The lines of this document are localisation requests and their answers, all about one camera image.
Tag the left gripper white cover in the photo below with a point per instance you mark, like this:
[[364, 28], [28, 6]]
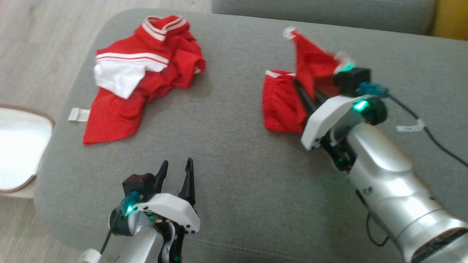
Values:
[[172, 210]]

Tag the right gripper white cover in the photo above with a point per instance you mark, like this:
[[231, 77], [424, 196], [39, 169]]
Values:
[[329, 117]]

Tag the red shorts white trim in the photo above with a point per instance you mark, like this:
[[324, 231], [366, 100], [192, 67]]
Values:
[[281, 106]]

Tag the red Bulls jersey white sleeves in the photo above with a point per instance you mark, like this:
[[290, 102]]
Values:
[[172, 62]]

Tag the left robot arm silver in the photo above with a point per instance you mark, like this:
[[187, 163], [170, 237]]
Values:
[[140, 244]]

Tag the grey sofa seat cushion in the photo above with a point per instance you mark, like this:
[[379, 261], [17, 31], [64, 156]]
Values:
[[237, 164]]

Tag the grey sofa back cushion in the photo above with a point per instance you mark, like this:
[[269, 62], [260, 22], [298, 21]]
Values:
[[321, 14]]

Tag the white laundry basket brown rim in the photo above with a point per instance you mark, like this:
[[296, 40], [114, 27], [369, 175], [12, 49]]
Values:
[[22, 149]]

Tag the yellow sofa cushion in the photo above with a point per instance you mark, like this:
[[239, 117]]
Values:
[[451, 18]]

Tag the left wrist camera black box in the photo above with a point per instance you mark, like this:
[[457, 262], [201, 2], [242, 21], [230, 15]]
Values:
[[139, 184]]

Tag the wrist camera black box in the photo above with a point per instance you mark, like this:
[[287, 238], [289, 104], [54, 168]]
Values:
[[139, 184], [353, 81]]

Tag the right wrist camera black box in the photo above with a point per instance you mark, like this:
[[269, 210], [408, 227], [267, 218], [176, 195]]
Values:
[[353, 81]]

